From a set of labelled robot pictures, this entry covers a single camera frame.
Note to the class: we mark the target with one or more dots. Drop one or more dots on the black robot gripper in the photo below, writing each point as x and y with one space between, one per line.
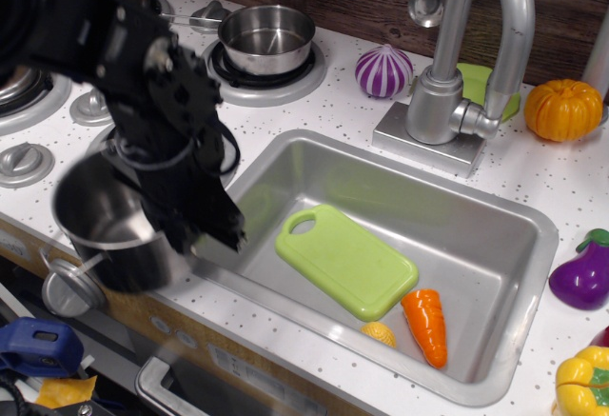
182 194

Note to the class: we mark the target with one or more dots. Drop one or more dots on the large steel pot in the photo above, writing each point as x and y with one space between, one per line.
104 219

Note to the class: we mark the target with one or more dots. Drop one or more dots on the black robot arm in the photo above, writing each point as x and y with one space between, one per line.
169 143

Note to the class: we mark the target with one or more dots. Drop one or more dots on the upper silver stove knob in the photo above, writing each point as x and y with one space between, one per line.
90 110

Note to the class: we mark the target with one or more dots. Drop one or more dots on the silver stove knob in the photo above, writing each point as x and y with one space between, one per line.
90 110
208 18
25 165

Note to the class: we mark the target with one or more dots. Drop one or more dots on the lower silver stove knob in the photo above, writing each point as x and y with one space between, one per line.
25 165

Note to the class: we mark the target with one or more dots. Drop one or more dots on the small steel pot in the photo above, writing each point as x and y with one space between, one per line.
267 39

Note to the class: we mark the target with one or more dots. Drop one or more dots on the back silver stove knob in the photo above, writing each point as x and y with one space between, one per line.
208 18

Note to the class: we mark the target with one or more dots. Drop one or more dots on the front left stove burner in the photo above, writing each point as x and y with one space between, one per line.
30 96

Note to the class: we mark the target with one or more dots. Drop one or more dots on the back left stove burner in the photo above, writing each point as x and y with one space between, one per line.
162 4

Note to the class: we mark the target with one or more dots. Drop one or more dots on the silver oven dial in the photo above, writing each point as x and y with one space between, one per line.
69 292

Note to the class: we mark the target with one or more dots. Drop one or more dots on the green plastic cutting board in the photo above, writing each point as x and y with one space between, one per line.
351 265

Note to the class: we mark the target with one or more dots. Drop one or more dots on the yellow toy corn piece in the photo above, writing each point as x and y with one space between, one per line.
380 332

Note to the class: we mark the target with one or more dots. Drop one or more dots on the blue clamp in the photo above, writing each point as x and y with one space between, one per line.
40 348

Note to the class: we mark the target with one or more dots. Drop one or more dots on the silver toy sink basin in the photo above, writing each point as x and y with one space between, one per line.
436 281

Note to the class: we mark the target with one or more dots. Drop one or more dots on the orange toy carrot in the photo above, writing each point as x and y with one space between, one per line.
422 309

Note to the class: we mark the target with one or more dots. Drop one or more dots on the purple striped toy onion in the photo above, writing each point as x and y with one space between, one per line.
384 72

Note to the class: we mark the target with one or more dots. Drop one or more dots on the silver toy faucet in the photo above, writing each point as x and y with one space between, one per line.
454 110

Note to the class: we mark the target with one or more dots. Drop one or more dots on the green plastic plate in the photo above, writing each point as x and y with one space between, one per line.
475 78

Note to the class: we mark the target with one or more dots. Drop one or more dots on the hanging silver ladle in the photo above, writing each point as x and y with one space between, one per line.
426 13

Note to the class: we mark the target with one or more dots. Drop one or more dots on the orange toy pumpkin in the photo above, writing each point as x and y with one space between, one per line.
563 110

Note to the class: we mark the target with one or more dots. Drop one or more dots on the purple toy eggplant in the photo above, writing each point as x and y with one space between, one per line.
582 282

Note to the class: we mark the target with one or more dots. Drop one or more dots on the yellow toy bell pepper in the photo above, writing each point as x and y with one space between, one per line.
582 384

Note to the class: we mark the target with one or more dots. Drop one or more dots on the silver oven door handle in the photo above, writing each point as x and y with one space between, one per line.
180 388

